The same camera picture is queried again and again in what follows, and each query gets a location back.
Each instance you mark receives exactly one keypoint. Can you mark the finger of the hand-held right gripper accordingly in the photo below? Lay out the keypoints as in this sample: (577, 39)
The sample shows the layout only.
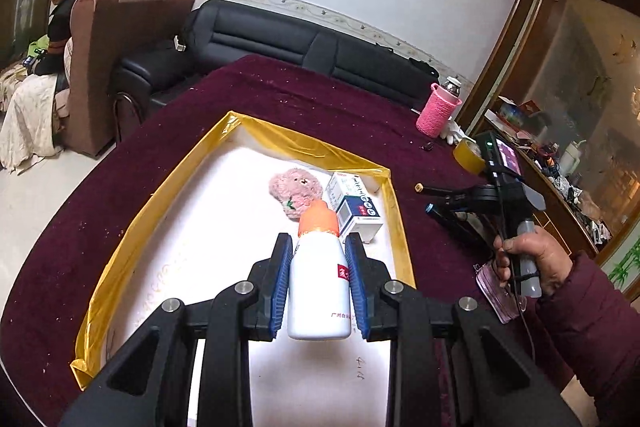
(457, 222)
(445, 191)

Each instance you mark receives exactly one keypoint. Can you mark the pink plush toy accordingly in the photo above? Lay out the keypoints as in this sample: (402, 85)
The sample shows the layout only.
(295, 189)

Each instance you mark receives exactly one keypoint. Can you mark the white bottle orange cap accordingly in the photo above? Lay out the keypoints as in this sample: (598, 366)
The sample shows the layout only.
(317, 287)

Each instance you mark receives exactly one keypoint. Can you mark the brown armchair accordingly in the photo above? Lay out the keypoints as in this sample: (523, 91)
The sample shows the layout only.
(115, 57)

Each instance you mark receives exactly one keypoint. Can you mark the flat white medicine box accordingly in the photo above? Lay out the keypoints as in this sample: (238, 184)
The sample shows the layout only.
(345, 184)

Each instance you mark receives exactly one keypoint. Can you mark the person's right forearm maroon sleeve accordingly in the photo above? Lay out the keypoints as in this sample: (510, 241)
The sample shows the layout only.
(595, 332)

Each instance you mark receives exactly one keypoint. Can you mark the yellow tape roll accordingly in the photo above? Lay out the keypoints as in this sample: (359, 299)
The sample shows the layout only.
(467, 157)

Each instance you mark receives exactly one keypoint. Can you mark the bottle in pink knit cover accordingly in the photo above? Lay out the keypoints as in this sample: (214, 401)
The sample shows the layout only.
(439, 109)

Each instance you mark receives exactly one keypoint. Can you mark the black leather sofa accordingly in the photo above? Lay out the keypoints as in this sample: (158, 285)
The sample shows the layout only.
(260, 37)

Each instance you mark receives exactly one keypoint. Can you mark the person's right hand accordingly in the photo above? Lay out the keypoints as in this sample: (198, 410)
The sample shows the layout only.
(545, 262)

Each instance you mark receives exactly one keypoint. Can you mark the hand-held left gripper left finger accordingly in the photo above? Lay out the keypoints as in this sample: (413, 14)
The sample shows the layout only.
(282, 287)

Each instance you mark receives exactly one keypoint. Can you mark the white box blue dotted label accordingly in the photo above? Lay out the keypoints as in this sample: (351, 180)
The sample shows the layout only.
(362, 219)

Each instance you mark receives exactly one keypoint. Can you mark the white glove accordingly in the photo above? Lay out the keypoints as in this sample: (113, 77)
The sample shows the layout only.
(456, 132)

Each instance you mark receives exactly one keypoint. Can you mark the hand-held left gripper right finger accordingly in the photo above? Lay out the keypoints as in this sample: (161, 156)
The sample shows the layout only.
(356, 287)

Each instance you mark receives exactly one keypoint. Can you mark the white plastic bottle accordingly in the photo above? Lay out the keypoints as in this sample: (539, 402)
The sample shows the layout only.
(570, 157)

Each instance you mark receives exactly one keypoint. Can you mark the pink plastic packet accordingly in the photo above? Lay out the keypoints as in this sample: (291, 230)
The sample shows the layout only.
(497, 297)

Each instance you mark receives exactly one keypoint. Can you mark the clutter of small items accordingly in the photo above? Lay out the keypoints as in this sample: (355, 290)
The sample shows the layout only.
(550, 167)

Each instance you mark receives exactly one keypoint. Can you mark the bamboo print panel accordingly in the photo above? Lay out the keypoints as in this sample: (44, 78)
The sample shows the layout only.
(627, 269)

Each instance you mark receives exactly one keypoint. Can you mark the maroon tablecloth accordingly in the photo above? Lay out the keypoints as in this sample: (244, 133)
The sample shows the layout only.
(300, 102)

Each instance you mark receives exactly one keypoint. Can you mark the black bag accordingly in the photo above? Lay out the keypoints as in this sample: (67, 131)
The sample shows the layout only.
(424, 68)

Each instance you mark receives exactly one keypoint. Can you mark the yellow-rimmed white tray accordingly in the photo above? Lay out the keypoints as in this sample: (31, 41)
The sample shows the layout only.
(200, 217)

